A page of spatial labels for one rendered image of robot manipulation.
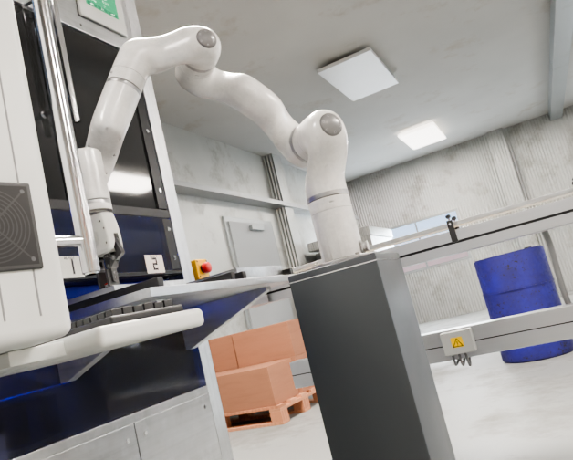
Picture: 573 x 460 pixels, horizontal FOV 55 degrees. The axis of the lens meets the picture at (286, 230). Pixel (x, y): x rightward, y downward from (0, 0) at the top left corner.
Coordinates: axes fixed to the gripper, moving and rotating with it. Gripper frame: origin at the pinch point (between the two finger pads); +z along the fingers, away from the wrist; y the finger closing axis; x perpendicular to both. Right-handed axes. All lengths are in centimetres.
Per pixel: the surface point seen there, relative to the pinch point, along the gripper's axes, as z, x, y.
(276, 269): 4, 52, 17
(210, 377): 32, 59, -20
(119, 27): -93, 48, -18
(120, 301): 7.4, -9.5, 11.2
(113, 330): 15, -39, 36
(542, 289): 46, 364, 74
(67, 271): -6.8, 7.6, -20.2
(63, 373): 18.7, -0.8, -19.0
